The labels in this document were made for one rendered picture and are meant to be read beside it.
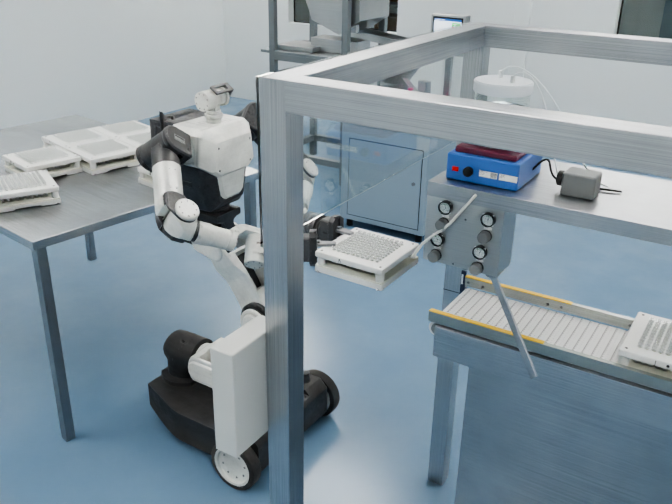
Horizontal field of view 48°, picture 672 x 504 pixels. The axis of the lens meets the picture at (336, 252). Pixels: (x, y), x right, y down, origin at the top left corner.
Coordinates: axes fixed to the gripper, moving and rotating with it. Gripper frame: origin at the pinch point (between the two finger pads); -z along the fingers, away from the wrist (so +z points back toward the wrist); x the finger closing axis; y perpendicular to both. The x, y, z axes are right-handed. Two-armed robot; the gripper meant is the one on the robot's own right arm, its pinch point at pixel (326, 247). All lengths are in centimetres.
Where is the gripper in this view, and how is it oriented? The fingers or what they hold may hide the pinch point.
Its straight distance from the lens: 240.6
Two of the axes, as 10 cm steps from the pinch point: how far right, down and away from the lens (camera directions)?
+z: -10.0, -0.1, 0.1
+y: -0.1, 4.0, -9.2
